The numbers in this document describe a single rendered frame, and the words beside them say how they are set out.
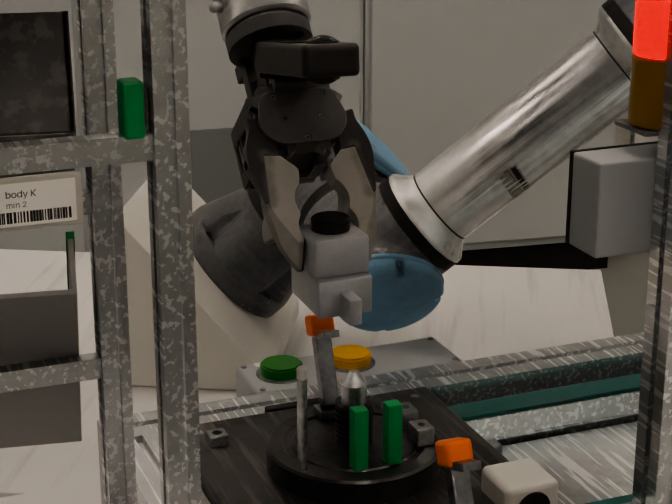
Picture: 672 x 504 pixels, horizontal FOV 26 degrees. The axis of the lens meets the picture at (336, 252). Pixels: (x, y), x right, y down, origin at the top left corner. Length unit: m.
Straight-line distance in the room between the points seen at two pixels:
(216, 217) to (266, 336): 0.15
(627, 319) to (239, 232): 2.72
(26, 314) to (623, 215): 0.42
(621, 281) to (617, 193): 3.50
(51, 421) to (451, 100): 3.23
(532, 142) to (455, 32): 2.78
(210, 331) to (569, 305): 0.51
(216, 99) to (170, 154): 3.30
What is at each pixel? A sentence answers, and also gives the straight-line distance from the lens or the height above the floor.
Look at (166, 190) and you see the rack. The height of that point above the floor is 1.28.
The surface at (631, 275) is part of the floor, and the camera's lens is 4.61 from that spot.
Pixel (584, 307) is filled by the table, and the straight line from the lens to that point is 1.85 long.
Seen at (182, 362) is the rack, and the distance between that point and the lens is 0.86.
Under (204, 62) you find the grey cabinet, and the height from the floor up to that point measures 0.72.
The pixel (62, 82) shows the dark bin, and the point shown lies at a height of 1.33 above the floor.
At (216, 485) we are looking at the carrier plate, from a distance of 1.16.
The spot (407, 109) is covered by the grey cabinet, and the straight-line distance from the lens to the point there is 4.25.
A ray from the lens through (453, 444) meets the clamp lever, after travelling 0.99.
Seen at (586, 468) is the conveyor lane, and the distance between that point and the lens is 1.32.
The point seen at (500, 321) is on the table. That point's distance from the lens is 1.79.
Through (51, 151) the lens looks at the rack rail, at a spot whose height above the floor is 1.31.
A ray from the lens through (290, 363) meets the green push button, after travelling 1.37.
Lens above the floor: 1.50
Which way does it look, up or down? 19 degrees down
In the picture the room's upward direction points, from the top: straight up
